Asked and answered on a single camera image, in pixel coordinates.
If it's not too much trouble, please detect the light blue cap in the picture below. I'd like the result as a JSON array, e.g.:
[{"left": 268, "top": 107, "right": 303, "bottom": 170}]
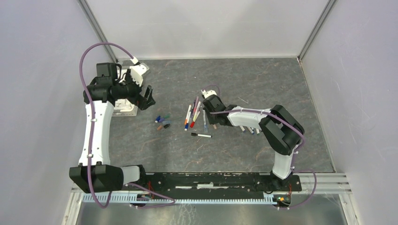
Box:
[{"left": 162, "top": 120, "right": 171, "bottom": 125}]

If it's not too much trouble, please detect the black capped marker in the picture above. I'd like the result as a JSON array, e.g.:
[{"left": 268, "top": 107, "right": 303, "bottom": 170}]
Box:
[{"left": 191, "top": 133, "right": 212, "bottom": 138}]

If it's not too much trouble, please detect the blue capped marker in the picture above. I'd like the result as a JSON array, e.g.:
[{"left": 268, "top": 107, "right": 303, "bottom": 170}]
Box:
[{"left": 184, "top": 112, "right": 191, "bottom": 131}]

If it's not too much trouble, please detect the white cloth in basket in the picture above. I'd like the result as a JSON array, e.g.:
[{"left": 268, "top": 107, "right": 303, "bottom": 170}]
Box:
[{"left": 114, "top": 99, "right": 136, "bottom": 113}]

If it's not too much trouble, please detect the pink marker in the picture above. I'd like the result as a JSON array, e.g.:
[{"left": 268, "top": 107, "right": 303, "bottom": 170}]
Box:
[{"left": 192, "top": 96, "right": 199, "bottom": 116}]

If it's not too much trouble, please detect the white cable duct strip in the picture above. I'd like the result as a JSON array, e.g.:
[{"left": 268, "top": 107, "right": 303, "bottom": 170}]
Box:
[{"left": 82, "top": 192, "right": 279, "bottom": 205}]

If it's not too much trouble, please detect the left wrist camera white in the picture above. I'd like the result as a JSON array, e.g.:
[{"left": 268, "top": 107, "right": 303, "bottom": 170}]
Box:
[{"left": 129, "top": 58, "right": 150, "bottom": 87}]

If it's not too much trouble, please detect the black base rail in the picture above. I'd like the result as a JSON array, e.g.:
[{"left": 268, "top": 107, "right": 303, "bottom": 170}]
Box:
[{"left": 137, "top": 172, "right": 302, "bottom": 199}]

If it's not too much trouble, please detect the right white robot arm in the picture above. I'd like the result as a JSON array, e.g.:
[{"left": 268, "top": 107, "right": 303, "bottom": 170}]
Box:
[{"left": 202, "top": 91, "right": 305, "bottom": 191}]

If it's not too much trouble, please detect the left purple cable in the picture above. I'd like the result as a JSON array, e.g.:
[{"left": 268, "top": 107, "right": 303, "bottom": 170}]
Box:
[{"left": 79, "top": 42, "right": 176, "bottom": 210}]

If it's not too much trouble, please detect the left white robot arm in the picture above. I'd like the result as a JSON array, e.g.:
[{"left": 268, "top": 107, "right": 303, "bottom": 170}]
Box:
[{"left": 69, "top": 62, "right": 155, "bottom": 193}]

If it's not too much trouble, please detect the orange capped marker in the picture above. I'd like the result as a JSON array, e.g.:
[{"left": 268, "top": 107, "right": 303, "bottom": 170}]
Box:
[{"left": 184, "top": 105, "right": 192, "bottom": 125}]

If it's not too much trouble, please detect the white plastic basket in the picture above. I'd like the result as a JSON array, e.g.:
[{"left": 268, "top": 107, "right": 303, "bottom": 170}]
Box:
[{"left": 112, "top": 63, "right": 149, "bottom": 117}]

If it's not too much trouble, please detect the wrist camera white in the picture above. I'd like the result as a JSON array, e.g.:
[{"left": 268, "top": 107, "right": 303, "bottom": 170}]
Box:
[
  {"left": 129, "top": 58, "right": 150, "bottom": 87},
  {"left": 201, "top": 90, "right": 217, "bottom": 99}
]

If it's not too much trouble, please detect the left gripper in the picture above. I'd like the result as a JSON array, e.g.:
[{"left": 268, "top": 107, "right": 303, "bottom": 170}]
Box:
[{"left": 113, "top": 69, "right": 155, "bottom": 110}]

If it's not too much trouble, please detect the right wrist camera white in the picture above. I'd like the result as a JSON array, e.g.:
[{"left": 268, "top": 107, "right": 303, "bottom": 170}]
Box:
[{"left": 201, "top": 90, "right": 217, "bottom": 99}]

